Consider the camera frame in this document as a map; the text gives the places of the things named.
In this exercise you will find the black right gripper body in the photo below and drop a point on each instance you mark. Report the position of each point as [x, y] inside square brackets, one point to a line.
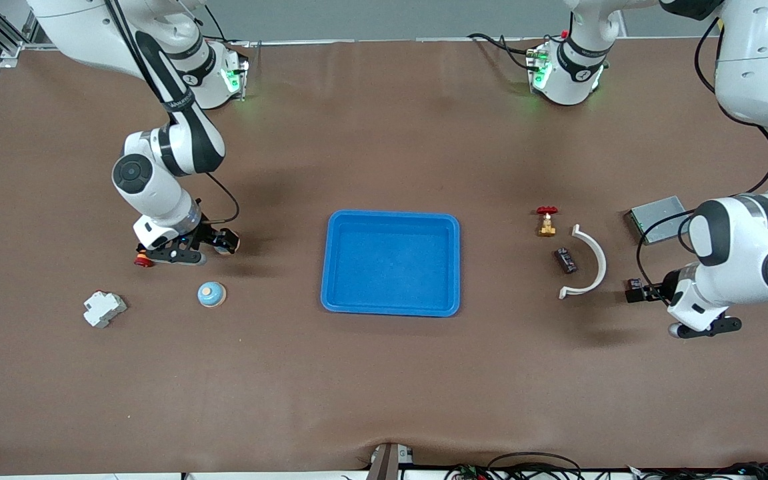
[206, 234]

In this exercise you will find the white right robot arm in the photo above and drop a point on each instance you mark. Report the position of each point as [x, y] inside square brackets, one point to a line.
[164, 200]

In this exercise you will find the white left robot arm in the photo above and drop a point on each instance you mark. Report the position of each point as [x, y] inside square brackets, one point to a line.
[737, 246]

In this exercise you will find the blue plastic tray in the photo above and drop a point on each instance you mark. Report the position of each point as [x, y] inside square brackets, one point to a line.
[390, 263]

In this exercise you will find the white curved plastic clamp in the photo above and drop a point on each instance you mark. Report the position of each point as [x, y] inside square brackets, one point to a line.
[601, 263]

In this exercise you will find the red button orange black body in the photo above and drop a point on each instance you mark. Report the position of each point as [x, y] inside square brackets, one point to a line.
[142, 261]

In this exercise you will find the grey metal box module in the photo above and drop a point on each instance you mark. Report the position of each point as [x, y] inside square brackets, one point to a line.
[657, 216]

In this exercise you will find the white circuit breaker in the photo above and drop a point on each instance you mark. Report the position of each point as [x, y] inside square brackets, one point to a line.
[104, 310]

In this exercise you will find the brown table mat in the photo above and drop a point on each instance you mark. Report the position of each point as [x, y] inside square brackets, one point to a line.
[384, 386]

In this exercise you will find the grey brown camera post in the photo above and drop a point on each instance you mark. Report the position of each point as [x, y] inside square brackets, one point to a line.
[384, 463]

